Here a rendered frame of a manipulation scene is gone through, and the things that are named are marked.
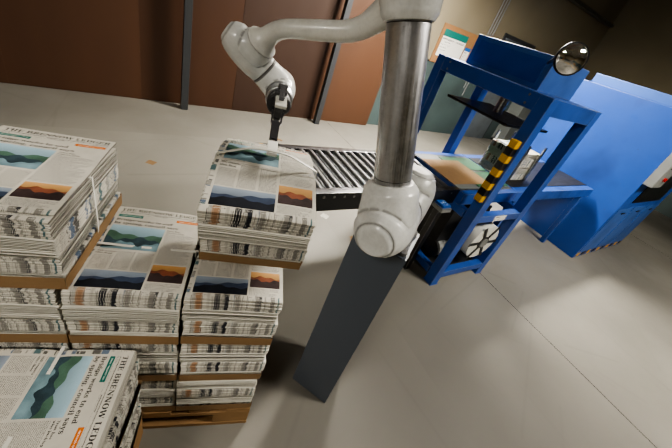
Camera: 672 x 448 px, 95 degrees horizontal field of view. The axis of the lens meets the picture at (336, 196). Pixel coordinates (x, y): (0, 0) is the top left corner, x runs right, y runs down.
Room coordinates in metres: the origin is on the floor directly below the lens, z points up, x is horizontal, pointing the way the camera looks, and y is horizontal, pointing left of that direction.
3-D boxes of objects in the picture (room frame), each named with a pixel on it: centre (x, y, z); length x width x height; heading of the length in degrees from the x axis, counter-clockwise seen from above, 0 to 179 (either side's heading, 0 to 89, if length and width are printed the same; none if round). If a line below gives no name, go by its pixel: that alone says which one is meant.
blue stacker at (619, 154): (4.14, -3.11, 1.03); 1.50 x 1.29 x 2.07; 128
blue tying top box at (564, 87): (2.51, -0.93, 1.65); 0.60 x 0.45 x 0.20; 38
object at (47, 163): (0.58, 0.77, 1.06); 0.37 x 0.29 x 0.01; 21
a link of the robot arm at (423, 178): (0.93, -0.23, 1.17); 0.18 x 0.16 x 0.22; 162
